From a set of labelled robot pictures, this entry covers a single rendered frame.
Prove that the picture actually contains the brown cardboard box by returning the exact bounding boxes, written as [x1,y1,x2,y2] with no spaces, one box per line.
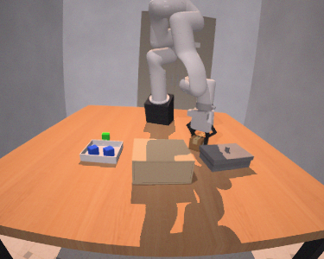
[188,132,206,152]

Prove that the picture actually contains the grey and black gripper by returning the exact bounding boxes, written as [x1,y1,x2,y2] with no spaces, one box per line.
[186,110,217,145]

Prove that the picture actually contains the green block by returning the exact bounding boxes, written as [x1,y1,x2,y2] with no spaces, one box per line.
[101,132,110,141]

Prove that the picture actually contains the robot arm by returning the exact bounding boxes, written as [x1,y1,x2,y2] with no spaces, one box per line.
[146,0,216,120]

